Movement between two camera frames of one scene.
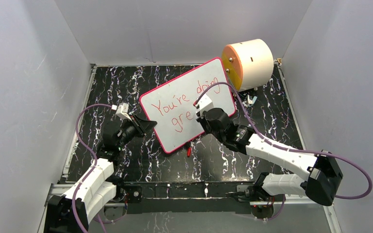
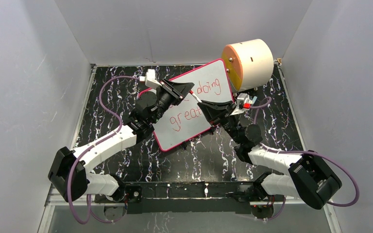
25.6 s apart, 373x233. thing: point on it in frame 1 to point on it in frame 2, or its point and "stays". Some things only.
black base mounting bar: [184, 197] stays
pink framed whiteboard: [170, 106] stays
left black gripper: [144, 126] to [177, 92]
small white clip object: [250, 101] stays
